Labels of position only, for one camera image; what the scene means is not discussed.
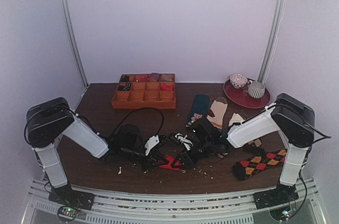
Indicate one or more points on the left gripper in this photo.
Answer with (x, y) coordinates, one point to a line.
(152, 161)

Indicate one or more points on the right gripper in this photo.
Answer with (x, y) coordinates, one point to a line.
(190, 153)

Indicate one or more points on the wooden divided organizer tray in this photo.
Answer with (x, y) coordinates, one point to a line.
(145, 92)

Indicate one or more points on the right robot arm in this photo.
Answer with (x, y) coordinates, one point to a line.
(288, 115)

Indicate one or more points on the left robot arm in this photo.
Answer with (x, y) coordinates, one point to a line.
(54, 119)

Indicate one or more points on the cream striped sock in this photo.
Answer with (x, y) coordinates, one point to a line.
(217, 111)

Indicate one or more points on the green reindeer sock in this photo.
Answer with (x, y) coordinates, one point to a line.
(199, 108)

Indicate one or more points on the black red argyle sock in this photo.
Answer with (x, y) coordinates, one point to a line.
(260, 162)

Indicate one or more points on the rolled red sock in tray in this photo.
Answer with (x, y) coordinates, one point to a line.
(169, 86)

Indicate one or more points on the white brown sock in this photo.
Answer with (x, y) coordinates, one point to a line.
(236, 118)

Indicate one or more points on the brown argyle sock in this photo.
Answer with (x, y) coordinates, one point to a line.
(254, 143)

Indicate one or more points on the black white sock in tray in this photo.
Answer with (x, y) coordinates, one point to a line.
(126, 86)

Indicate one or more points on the red plate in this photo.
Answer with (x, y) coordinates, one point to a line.
(241, 97)

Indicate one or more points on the patterned white bowl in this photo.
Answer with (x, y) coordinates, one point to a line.
(238, 80)

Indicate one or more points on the striped grey cup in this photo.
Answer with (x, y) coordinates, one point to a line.
(256, 89)

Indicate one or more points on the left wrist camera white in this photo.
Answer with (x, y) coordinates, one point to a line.
(150, 144)

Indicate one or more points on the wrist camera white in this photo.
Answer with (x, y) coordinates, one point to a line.
(180, 139)
(150, 144)

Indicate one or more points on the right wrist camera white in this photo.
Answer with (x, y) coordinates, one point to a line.
(180, 139)

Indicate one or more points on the aluminium table rail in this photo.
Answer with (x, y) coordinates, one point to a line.
(119, 207)

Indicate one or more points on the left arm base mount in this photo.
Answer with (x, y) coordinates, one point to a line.
(71, 203)

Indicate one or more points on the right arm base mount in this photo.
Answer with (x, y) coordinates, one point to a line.
(278, 200)

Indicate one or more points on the right aluminium post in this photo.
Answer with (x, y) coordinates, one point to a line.
(272, 41)

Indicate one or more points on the aluminium post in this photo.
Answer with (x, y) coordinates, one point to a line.
(272, 41)
(73, 43)

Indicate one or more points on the left aluminium post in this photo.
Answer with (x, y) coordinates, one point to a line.
(73, 43)

